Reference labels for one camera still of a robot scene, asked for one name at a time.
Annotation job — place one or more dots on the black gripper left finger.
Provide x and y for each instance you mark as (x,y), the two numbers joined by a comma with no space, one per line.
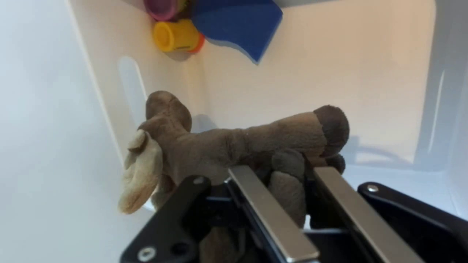
(265,214)

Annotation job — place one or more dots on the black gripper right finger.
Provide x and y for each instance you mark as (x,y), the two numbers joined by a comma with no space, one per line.
(360,220)

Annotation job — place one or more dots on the brown plush moose toy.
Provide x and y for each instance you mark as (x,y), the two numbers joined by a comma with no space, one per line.
(219,147)

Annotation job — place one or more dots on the white plastic basket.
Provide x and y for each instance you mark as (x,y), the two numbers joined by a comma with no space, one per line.
(380,82)

